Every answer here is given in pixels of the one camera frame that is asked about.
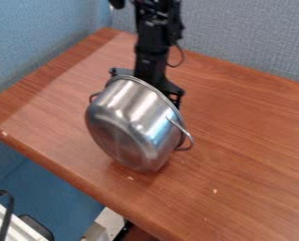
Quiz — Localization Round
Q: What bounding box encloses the grey metal table frame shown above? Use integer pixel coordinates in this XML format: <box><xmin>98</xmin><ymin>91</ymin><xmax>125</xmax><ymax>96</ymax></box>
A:
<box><xmin>79</xmin><ymin>208</ymin><xmax>134</xmax><ymax>241</ymax></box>

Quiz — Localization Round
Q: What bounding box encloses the metal pot with handle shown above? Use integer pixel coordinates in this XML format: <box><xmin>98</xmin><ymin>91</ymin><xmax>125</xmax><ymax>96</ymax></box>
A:
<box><xmin>84</xmin><ymin>75</ymin><xmax>194</xmax><ymax>172</ymax></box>

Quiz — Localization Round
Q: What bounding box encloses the white appliance at bottom left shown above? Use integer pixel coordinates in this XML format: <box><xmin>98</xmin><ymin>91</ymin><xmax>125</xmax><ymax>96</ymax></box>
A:
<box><xmin>0</xmin><ymin>199</ymin><xmax>40</xmax><ymax>241</ymax></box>

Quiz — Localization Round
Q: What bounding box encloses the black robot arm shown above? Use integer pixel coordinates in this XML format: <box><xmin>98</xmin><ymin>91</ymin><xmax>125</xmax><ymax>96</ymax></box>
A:
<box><xmin>110</xmin><ymin>0</ymin><xmax>185</xmax><ymax>108</ymax></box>

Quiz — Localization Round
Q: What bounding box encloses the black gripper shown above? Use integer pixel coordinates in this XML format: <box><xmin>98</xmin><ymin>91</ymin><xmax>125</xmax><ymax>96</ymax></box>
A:
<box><xmin>110</xmin><ymin>8</ymin><xmax>185</xmax><ymax>108</ymax></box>

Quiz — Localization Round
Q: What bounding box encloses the black cable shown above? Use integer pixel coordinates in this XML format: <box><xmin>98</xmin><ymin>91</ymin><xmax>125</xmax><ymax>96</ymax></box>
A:
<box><xmin>0</xmin><ymin>188</ymin><xmax>15</xmax><ymax>241</ymax></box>

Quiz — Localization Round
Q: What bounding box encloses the black object under table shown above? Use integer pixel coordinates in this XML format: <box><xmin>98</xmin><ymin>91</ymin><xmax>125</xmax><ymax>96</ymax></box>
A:
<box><xmin>19</xmin><ymin>215</ymin><xmax>54</xmax><ymax>241</ymax></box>

